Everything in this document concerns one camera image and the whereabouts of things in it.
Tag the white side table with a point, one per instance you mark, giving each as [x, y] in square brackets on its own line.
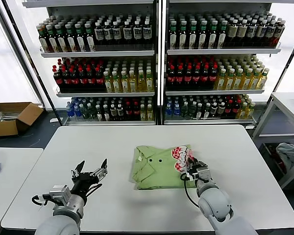
[14, 171]

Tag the clear plastic items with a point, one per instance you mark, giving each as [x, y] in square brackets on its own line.
[5, 115]

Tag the grey window frame post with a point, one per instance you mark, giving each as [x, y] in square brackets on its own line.
[36, 93]

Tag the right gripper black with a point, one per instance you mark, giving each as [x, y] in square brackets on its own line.
[192, 171]

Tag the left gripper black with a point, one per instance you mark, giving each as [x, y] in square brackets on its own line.
[84, 182]

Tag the brown cardboard box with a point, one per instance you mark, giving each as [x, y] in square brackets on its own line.
[5, 128]

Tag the small yellow juice bottle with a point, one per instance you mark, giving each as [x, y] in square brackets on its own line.
[250, 110]
[150, 113]
[143, 113]
[242, 112]

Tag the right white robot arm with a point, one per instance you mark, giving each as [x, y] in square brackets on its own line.
[215, 198]

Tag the white floor plate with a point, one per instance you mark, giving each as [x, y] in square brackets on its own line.
[56, 120]

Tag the beige-label dark drink bottle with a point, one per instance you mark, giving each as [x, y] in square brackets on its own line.
[241, 33]
[232, 33]

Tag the green-cap dark tea bottle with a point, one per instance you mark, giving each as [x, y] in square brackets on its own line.
[193, 36]
[90, 41]
[52, 41]
[203, 36]
[223, 36]
[173, 36]
[183, 36]
[61, 41]
[213, 36]
[71, 41]
[80, 41]
[43, 41]

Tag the grey framed side table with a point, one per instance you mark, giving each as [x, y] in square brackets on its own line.
[284, 100]

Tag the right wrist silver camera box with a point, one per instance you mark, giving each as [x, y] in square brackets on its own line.
[203, 173]

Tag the small beige-label dark bottle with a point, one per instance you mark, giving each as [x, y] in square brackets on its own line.
[120, 113]
[113, 113]
[213, 110]
[221, 109]

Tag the grey crumpled cloth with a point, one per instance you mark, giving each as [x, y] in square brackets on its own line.
[287, 154]

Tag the small white-cap dark bottle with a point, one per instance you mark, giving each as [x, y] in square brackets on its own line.
[105, 113]
[199, 112]
[206, 112]
[98, 113]

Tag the blue water bottle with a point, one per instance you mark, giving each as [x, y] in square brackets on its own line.
[69, 111]
[76, 111]
[169, 110]
[177, 110]

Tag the grey metal shelf rack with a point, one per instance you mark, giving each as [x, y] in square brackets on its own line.
[98, 54]
[223, 51]

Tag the clear green water bottle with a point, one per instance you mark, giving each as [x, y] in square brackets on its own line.
[184, 111]
[91, 112]
[191, 111]
[84, 112]

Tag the light green polo shirt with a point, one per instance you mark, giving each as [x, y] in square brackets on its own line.
[159, 173]

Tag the small red-cap cola bottle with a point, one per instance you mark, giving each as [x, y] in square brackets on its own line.
[227, 110]
[136, 112]
[235, 109]
[129, 112]

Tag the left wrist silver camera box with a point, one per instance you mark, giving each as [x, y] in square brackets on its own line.
[60, 194]

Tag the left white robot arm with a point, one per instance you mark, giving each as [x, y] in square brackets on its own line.
[73, 203]

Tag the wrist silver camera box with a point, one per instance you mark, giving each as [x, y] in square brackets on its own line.
[60, 194]
[203, 173]

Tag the dark window frame post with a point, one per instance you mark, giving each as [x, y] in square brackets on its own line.
[48, 98]

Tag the white-label dark drink bottle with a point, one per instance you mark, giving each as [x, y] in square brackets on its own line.
[252, 32]
[108, 34]
[261, 32]
[147, 33]
[116, 34]
[270, 32]
[279, 31]
[99, 34]
[137, 33]
[127, 33]

